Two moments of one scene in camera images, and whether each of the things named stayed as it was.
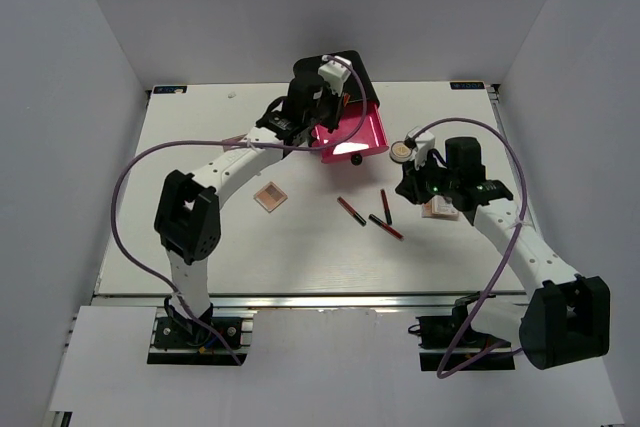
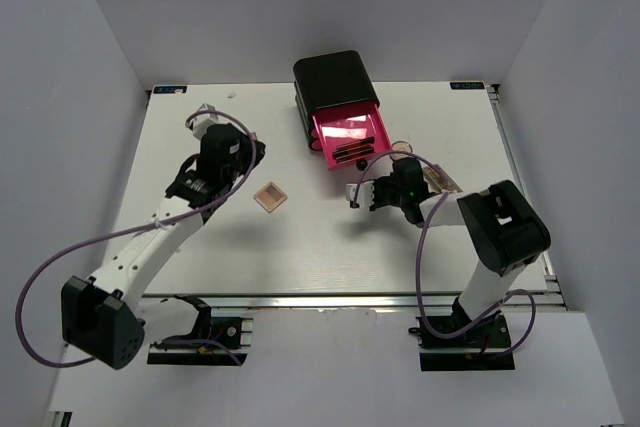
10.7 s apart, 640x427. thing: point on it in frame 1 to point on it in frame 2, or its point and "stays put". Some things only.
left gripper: (337, 106) to (244, 142)
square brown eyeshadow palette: (270, 197) stays put
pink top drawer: (371, 138) stays put
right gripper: (410, 183) to (377, 184)
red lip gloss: (386, 227) to (344, 156)
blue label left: (169, 89) stays put
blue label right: (467, 85) stays put
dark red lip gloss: (386, 208) to (353, 151)
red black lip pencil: (351, 211) to (356, 143)
